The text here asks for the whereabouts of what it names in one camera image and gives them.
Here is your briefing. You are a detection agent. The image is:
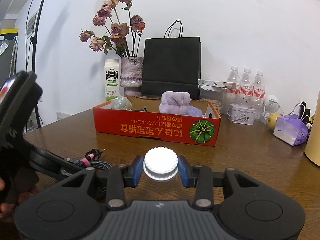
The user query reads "grey braided charging cable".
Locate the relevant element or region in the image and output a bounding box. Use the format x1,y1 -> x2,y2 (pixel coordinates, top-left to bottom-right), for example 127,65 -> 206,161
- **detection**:
66,148 -> 113,174

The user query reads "purple knitted drawstring bag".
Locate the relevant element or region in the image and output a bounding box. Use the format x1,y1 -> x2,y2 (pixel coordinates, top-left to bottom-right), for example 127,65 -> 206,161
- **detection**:
188,106 -> 203,117

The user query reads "navy blue zip pouch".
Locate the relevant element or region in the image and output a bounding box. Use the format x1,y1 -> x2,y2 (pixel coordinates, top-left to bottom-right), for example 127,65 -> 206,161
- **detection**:
132,107 -> 148,112

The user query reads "iridescent pouch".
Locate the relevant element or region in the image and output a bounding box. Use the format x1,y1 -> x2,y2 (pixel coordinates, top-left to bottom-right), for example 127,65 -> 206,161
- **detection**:
111,95 -> 132,111

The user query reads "fluffy lilac plush pouch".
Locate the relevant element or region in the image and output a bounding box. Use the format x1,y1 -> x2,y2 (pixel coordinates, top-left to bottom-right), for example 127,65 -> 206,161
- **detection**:
159,91 -> 190,115

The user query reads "person's left hand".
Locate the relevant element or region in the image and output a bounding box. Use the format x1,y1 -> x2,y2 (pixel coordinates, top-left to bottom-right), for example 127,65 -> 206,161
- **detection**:
1,177 -> 39,224

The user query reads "red cardboard pumpkin box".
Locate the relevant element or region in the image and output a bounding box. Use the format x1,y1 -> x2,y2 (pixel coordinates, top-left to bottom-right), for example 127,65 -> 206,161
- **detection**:
93,96 -> 221,146

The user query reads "white rectangular tin box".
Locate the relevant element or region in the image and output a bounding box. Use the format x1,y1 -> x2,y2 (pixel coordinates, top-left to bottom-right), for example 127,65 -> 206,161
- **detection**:
226,103 -> 256,126

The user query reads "clear food storage container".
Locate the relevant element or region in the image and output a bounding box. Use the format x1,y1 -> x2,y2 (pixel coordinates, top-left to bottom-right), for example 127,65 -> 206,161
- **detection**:
198,79 -> 231,114

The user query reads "yellow green pear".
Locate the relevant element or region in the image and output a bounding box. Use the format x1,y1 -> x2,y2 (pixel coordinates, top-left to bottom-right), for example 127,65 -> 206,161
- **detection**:
266,113 -> 281,131

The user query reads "middle water bottle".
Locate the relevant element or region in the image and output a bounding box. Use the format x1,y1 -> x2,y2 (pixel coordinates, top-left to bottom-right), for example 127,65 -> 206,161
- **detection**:
240,68 -> 253,106

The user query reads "water bottle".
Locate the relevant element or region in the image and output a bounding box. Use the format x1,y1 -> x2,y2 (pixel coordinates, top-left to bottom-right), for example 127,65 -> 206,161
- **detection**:
226,66 -> 240,106
240,68 -> 253,106
253,71 -> 265,109

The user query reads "green white milk carton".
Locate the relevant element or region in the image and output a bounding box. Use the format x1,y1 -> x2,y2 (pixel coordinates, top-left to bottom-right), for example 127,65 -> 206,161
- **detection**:
104,59 -> 120,101

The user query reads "purple white tissue pack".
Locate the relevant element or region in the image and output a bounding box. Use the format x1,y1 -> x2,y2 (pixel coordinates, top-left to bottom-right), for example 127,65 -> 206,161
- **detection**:
273,114 -> 309,146

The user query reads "left water bottle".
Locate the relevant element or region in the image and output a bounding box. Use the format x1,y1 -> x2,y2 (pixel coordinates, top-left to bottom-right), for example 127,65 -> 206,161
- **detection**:
226,66 -> 240,106

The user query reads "right water bottle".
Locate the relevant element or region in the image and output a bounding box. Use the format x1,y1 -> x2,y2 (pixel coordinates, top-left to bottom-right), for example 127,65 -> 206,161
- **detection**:
253,71 -> 265,109

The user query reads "purple ceramic vase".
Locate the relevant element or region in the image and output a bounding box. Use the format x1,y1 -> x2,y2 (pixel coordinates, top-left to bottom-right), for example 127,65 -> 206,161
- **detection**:
120,57 -> 143,97

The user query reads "yellow thermos jug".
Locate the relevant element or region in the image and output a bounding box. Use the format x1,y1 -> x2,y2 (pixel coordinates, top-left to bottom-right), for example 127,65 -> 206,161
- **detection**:
304,112 -> 320,167

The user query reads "black paper shopping bag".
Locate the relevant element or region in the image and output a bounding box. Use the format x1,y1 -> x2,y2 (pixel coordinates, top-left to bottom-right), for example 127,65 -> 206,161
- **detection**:
141,20 -> 201,100

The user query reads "dried pink rose bouquet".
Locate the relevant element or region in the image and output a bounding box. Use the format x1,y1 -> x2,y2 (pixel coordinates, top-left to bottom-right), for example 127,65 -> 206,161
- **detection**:
79,0 -> 145,57

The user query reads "white round charger with cable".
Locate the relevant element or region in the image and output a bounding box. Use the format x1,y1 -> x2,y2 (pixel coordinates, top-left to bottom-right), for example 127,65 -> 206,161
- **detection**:
262,95 -> 306,120

